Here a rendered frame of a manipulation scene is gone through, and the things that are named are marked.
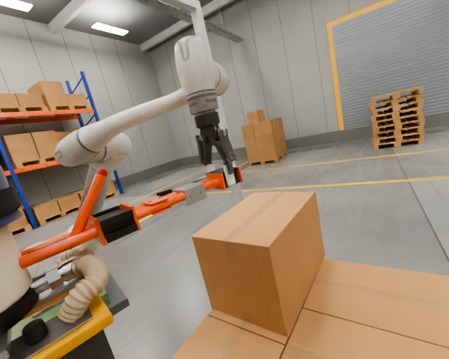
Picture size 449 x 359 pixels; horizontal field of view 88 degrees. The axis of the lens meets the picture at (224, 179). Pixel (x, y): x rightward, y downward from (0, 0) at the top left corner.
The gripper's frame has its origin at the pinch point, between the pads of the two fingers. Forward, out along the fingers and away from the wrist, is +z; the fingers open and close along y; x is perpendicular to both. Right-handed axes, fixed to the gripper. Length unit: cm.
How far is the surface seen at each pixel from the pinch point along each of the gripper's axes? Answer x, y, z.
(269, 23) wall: 793, -513, -358
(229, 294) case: 5, -20, 57
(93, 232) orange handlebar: -39.2, 4.0, -0.1
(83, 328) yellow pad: -46, 15, 11
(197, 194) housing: -12.2, 3.7, 1.2
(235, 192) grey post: 199, -227, 90
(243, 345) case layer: -3, -8, 69
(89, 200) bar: -37.5, 2.0, -6.4
